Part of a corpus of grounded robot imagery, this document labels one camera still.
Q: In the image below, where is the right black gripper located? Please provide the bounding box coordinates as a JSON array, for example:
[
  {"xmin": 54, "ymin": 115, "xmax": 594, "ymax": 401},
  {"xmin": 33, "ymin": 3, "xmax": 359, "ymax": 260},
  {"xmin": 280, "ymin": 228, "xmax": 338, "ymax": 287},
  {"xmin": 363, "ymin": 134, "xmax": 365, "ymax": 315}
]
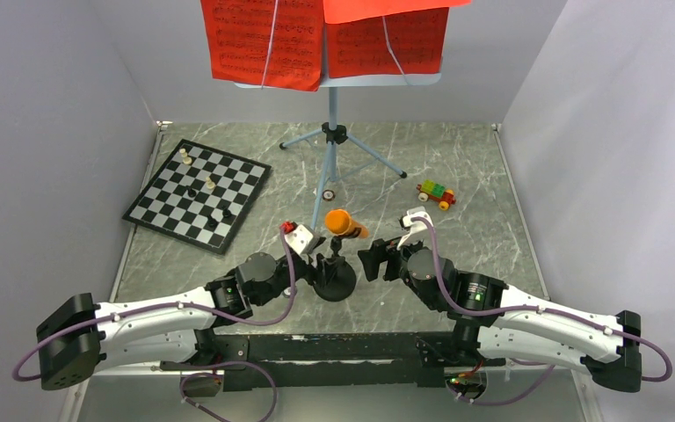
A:
[{"xmin": 358, "ymin": 229, "xmax": 440, "ymax": 310}]

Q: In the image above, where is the black microphone desk stand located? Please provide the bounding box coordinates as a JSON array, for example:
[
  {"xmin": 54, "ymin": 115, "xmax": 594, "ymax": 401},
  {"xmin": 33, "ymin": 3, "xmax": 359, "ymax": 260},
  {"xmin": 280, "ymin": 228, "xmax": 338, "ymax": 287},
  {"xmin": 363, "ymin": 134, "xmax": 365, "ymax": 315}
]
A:
[{"xmin": 313, "ymin": 236, "xmax": 357, "ymax": 302}]

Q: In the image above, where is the orange toy microphone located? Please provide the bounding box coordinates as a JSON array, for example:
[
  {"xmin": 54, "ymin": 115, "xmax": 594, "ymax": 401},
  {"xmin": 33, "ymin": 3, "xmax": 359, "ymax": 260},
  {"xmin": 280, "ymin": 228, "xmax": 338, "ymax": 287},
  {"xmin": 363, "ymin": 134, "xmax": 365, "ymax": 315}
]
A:
[{"xmin": 324, "ymin": 209, "xmax": 369, "ymax": 238}]

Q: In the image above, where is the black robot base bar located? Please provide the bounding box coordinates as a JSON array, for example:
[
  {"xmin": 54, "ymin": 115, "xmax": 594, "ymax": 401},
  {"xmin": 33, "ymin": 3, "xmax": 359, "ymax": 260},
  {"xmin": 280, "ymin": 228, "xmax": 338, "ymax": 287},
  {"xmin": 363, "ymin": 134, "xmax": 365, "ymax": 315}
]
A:
[{"xmin": 160, "ymin": 331, "xmax": 482, "ymax": 392}]

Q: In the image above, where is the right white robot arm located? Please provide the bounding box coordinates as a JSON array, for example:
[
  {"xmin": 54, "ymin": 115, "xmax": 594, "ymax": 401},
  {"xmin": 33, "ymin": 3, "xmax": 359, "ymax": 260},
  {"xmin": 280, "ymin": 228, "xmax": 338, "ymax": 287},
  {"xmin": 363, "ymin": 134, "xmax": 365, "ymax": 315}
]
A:
[{"xmin": 358, "ymin": 239, "xmax": 642, "ymax": 393}]

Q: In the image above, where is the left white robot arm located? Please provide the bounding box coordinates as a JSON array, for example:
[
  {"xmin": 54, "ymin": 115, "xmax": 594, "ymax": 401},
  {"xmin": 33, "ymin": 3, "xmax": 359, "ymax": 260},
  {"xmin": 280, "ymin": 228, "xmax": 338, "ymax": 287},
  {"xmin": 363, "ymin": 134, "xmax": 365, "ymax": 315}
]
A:
[{"xmin": 36, "ymin": 248, "xmax": 355, "ymax": 391}]

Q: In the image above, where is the brown poker chip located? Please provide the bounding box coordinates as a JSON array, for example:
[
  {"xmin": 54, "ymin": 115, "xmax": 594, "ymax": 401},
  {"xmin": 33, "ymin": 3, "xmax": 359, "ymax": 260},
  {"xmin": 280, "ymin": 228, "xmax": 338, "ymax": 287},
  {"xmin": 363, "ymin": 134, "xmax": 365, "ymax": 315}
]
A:
[{"xmin": 322, "ymin": 189, "xmax": 335, "ymax": 201}]

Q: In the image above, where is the colourful toy block car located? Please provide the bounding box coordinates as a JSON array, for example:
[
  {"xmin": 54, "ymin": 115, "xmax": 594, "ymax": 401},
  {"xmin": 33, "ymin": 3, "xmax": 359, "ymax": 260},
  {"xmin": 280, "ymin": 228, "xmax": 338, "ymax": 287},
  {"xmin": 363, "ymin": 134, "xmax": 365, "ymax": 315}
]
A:
[{"xmin": 416, "ymin": 179, "xmax": 456, "ymax": 210}]

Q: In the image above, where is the light blue music stand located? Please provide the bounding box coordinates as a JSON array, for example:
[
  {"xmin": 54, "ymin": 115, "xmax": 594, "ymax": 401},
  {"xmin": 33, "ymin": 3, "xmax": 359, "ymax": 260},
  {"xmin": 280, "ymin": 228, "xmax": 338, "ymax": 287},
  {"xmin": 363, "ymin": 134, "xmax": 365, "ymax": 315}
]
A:
[{"xmin": 233, "ymin": 23, "xmax": 442, "ymax": 231}]

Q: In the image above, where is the black white chessboard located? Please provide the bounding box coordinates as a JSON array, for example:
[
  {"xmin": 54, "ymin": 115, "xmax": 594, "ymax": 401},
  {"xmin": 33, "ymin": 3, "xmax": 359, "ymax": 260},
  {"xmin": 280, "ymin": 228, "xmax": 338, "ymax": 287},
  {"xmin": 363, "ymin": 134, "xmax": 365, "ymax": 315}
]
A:
[{"xmin": 122, "ymin": 139, "xmax": 272, "ymax": 255}]

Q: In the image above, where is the electronics board right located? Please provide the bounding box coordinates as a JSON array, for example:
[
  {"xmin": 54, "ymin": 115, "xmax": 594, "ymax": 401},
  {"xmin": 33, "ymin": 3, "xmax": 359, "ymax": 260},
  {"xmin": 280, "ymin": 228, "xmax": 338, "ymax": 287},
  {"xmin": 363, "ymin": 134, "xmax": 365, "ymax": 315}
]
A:
[{"xmin": 445, "ymin": 368, "xmax": 488, "ymax": 401}]

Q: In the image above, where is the small electronics box left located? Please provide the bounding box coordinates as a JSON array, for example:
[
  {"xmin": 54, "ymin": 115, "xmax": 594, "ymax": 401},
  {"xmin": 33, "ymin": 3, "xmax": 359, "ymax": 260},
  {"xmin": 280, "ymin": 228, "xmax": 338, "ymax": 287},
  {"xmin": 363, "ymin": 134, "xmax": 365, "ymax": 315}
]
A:
[{"xmin": 180, "ymin": 375, "xmax": 223, "ymax": 398}]

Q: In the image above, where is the left red sheet music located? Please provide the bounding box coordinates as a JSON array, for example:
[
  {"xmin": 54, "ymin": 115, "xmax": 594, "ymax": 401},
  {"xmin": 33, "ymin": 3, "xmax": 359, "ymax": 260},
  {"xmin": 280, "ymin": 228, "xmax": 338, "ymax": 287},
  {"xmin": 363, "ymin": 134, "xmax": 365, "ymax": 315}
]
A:
[{"xmin": 200, "ymin": 0, "xmax": 324, "ymax": 91}]

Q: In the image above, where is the red sheet music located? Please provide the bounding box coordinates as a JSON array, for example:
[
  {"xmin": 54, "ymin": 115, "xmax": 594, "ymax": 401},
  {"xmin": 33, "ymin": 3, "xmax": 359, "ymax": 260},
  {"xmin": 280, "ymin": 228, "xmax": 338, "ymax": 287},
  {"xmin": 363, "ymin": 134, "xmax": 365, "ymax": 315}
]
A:
[
  {"xmin": 200, "ymin": 0, "xmax": 324, "ymax": 91},
  {"xmin": 323, "ymin": 0, "xmax": 471, "ymax": 79}
]

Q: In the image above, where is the right red sheet music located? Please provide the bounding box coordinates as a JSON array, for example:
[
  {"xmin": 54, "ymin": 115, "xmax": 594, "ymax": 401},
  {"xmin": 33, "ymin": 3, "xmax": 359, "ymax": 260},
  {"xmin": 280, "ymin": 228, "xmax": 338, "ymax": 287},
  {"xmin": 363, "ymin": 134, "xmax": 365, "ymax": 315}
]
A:
[{"xmin": 323, "ymin": 0, "xmax": 471, "ymax": 79}]

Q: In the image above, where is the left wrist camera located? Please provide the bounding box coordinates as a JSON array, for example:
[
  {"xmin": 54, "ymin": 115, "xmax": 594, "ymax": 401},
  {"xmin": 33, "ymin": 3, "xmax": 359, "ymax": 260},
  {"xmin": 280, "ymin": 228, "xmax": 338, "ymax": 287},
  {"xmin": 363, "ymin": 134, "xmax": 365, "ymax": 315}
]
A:
[{"xmin": 280, "ymin": 222, "xmax": 322, "ymax": 255}]

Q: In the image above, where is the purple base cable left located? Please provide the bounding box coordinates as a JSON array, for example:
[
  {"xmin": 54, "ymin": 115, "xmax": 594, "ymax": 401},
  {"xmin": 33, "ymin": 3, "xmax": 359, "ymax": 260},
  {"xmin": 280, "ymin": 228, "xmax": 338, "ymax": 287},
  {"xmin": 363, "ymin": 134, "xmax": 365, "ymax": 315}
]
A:
[{"xmin": 178, "ymin": 360, "xmax": 280, "ymax": 422}]

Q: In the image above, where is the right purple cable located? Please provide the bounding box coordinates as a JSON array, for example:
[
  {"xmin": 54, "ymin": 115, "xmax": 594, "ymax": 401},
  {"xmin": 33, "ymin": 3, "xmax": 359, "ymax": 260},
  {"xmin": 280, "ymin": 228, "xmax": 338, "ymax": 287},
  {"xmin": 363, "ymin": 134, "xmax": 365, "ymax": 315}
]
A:
[{"xmin": 410, "ymin": 216, "xmax": 675, "ymax": 384}]

